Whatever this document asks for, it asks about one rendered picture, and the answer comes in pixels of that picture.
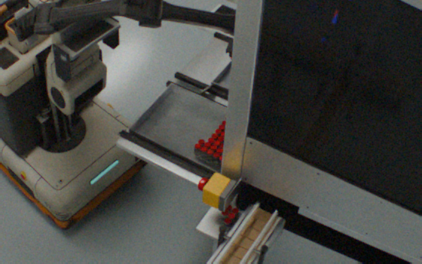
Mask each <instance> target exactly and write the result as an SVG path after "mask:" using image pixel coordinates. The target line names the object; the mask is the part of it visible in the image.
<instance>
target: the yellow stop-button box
mask: <svg viewBox="0 0 422 264"><path fill-rule="evenodd" d="M236 184H237V181H235V180H231V179H230V178H228V177H226V176H224V175H220V174H218V173H214V174H213V176H212V177H211V178H210V179H209V181H208V182H207V183H206V185H205V186H204V187H203V200H202V202H203V203H204V204H208V205H210V206H212V207H214V208H216V209H218V210H220V211H221V212H224V205H225V199H226V198H227V197H228V195H229V194H230V192H231V190H232V189H233V188H234V187H235V185H236Z"/></svg>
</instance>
